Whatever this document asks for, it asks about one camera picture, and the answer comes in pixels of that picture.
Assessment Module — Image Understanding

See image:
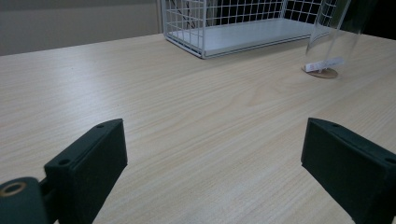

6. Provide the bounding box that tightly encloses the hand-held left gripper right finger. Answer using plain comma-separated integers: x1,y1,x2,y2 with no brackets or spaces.
300,117,396,224

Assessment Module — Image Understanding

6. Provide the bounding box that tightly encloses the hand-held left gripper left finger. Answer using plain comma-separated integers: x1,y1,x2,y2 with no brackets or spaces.
43,118,129,224

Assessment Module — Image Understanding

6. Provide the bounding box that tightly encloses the clear plastic cylinder container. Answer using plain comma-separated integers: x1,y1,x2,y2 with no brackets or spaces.
301,0,379,79

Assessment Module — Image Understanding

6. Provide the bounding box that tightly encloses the white wire basket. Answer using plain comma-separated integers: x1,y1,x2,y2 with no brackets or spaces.
160,0,339,60

